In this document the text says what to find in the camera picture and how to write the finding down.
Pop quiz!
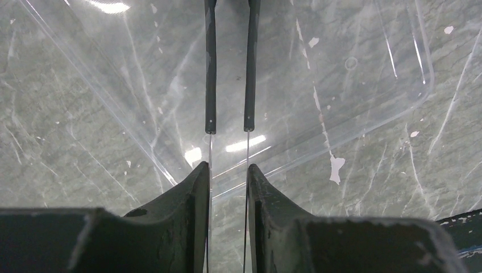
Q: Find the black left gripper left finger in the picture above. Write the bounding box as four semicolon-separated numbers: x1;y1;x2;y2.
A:
1;162;210;272

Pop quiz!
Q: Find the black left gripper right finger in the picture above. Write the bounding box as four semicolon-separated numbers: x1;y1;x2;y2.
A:
247;164;467;272

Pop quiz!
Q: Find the clear plastic tray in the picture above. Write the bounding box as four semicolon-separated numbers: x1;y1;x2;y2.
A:
23;1;434;189

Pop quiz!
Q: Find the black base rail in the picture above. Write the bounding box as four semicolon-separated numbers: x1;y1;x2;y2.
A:
437;209;482;272

